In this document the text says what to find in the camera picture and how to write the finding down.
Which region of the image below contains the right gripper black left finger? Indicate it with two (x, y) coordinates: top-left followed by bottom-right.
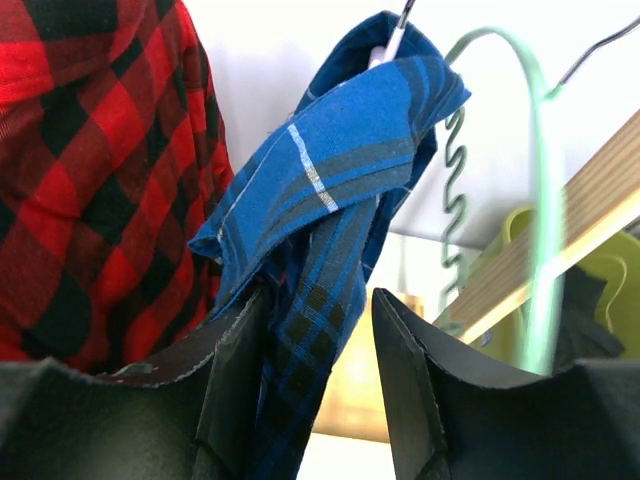
(1, 289), (270, 479)

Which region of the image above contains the wooden clothes rack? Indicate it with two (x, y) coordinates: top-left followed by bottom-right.
(314, 109), (640, 444)

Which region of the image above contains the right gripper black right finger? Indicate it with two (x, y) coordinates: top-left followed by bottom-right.
(372, 289), (639, 479)

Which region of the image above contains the lilac hanger of blue shirt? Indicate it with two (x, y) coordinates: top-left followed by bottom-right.
(368, 0), (415, 69)

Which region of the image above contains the mint green hanger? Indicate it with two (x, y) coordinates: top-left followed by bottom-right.
(437, 12), (640, 376)

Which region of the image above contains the green plastic basket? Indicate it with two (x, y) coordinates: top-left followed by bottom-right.
(468, 207), (639, 365)

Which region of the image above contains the blue plaid shirt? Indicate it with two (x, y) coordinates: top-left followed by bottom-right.
(189, 11), (469, 479)

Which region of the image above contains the red black plaid shirt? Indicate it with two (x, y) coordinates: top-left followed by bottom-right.
(1, 0), (233, 374)

